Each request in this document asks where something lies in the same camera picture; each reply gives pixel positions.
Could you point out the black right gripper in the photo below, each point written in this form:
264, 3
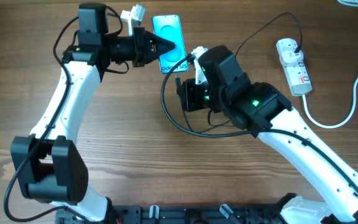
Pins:
189, 91

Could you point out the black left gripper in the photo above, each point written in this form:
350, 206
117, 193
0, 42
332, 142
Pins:
142, 53

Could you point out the blue screen Galaxy smartphone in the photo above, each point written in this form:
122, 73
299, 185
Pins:
169, 27

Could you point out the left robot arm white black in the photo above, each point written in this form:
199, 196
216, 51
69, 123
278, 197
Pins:
48, 166

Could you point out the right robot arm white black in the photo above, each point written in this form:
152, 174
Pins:
260, 110

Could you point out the white USB charger plug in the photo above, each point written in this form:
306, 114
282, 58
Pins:
290, 58

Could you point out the white power strip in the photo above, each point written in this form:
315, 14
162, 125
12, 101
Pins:
297, 76

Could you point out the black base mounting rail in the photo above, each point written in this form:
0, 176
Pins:
135, 214

